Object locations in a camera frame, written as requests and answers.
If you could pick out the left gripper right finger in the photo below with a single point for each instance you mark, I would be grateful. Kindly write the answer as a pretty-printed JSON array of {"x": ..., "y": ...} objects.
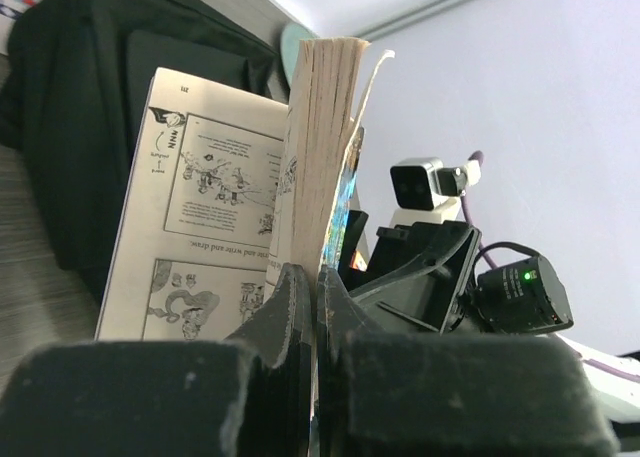
[{"x": 387, "y": 394}]

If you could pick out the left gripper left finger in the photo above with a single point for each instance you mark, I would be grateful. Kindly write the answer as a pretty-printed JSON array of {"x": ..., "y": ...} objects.
[{"x": 246, "y": 395}]

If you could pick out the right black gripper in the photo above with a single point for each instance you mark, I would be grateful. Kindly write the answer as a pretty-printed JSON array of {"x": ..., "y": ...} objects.
[{"x": 416, "y": 276}]

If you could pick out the colourful treehouse paperback book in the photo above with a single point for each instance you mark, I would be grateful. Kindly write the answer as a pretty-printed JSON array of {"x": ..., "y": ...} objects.
[{"x": 225, "y": 188}]

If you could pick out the black student backpack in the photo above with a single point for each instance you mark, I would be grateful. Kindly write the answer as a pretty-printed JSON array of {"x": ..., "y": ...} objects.
[{"x": 66, "y": 107}]

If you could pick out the light teal round plate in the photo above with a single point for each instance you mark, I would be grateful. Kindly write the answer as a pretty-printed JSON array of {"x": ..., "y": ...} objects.
[{"x": 291, "y": 36}]

